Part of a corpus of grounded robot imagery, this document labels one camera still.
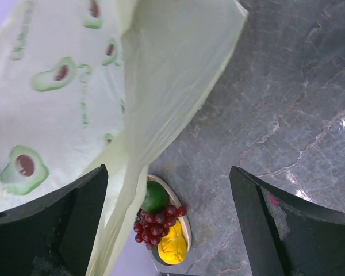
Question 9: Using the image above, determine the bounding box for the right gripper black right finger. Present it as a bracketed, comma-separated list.
[229, 166, 345, 275]

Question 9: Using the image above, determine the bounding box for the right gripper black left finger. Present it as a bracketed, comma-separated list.
[0, 165, 108, 275]

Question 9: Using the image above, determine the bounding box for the green lime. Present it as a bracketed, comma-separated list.
[140, 181, 170, 214]

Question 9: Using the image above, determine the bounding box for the light green plastic bag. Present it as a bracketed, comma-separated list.
[0, 1, 248, 275]

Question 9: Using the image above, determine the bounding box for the red grape bunch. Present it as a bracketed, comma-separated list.
[133, 204, 187, 250]

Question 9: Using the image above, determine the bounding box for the cream and blue plate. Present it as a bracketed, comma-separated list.
[147, 175, 193, 266]

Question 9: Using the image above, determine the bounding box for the dark green avocado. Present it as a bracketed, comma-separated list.
[151, 247, 171, 267]

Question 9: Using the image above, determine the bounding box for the yellow crumpled fruit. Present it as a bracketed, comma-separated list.
[157, 220, 187, 266]

